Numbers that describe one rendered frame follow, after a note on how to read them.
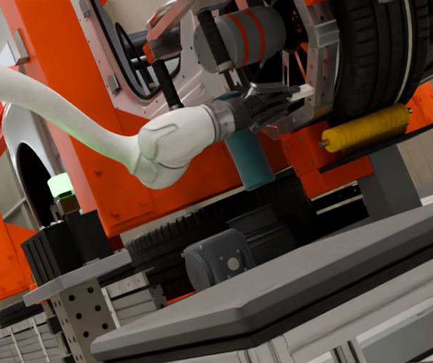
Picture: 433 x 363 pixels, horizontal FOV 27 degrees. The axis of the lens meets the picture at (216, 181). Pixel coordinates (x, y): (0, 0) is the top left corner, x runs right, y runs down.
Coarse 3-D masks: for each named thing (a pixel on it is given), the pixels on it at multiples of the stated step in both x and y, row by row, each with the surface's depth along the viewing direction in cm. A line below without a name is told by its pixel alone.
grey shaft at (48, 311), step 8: (32, 280) 368; (48, 304) 367; (48, 312) 366; (48, 320) 365; (56, 320) 366; (56, 328) 365; (56, 336) 366; (64, 336) 367; (64, 344) 365; (64, 352) 365; (64, 360) 364; (72, 360) 365
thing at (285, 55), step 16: (272, 0) 242; (288, 0) 236; (288, 16) 245; (288, 32) 248; (304, 32) 234; (288, 48) 244; (304, 48) 236; (256, 64) 262; (272, 64) 263; (288, 64) 245; (304, 64) 240; (336, 64) 223; (256, 80) 259; (272, 80) 260; (288, 80) 248; (304, 80) 262; (336, 80) 225; (288, 112) 249
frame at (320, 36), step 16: (304, 0) 211; (304, 16) 213; (320, 16) 215; (320, 32) 211; (336, 32) 213; (320, 48) 213; (336, 48) 216; (320, 64) 216; (224, 80) 257; (240, 80) 258; (320, 80) 218; (320, 96) 221; (304, 112) 226; (320, 112) 224; (272, 128) 242; (288, 128) 236
